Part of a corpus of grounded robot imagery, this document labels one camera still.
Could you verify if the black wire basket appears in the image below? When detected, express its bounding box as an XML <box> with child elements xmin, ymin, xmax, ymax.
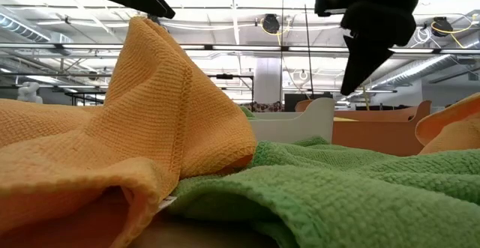
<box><xmin>64</xmin><ymin>91</ymin><xmax>110</xmax><ymax>107</ymax></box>

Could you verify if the white plastic basket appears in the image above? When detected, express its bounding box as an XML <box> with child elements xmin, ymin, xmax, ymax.
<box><xmin>248</xmin><ymin>97</ymin><xmax>336</xmax><ymax>145</ymax></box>

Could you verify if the white background machine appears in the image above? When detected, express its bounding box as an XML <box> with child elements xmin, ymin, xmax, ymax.
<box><xmin>16</xmin><ymin>82</ymin><xmax>44</xmax><ymax>105</ymax></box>

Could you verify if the black ceiling cable reel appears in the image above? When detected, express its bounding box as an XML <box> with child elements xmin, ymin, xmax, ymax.
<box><xmin>430</xmin><ymin>16</ymin><xmax>455</xmax><ymax>38</ymax></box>
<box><xmin>261</xmin><ymin>13</ymin><xmax>281</xmax><ymax>35</ymax></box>

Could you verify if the silver ventilation duct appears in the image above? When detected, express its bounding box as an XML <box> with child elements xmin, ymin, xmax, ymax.
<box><xmin>0</xmin><ymin>13</ymin><xmax>52</xmax><ymax>43</ymax></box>
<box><xmin>374</xmin><ymin>40</ymin><xmax>480</xmax><ymax>91</ymax></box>

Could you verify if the right arm's gripper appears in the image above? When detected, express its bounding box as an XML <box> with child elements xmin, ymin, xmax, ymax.
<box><xmin>313</xmin><ymin>0</ymin><xmax>434</xmax><ymax>97</ymax></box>

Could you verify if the orange plastic basket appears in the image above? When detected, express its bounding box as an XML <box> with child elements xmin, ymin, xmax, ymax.
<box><xmin>294</xmin><ymin>98</ymin><xmax>433</xmax><ymax>157</ymax></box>

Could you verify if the thin black hanging cable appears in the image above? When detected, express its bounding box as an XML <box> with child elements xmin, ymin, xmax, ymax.
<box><xmin>280</xmin><ymin>0</ymin><xmax>285</xmax><ymax>103</ymax></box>

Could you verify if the yellow hanging cord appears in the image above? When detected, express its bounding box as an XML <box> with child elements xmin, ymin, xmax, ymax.
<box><xmin>361</xmin><ymin>85</ymin><xmax>371</xmax><ymax>111</ymax></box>

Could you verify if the green microfiber towel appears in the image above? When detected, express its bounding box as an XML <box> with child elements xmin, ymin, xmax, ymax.
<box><xmin>239</xmin><ymin>106</ymin><xmax>258</xmax><ymax>120</ymax></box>
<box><xmin>164</xmin><ymin>136</ymin><xmax>480</xmax><ymax>248</ymax></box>

